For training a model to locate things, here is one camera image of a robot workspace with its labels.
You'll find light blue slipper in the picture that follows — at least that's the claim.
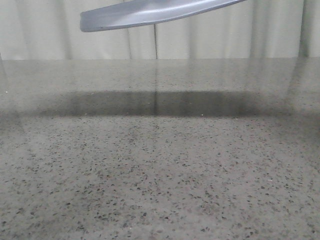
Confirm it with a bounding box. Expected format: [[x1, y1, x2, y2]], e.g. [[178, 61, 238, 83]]
[[79, 0, 239, 33]]

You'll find beige background curtain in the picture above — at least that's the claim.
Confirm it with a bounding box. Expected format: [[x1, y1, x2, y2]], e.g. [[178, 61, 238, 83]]
[[0, 0, 320, 60]]

